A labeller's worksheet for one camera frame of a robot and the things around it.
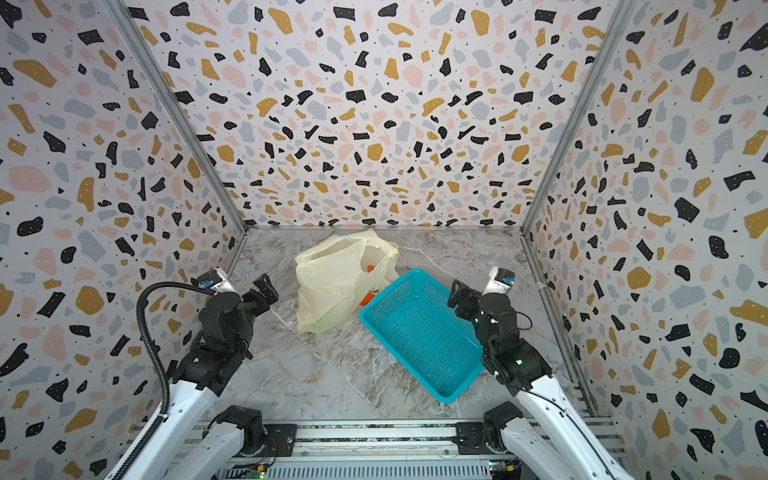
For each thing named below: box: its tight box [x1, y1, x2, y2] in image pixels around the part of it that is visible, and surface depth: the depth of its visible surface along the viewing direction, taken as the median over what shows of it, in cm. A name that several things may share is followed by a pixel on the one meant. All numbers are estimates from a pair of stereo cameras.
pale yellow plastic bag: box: [295, 228, 400, 333], surface depth 81 cm
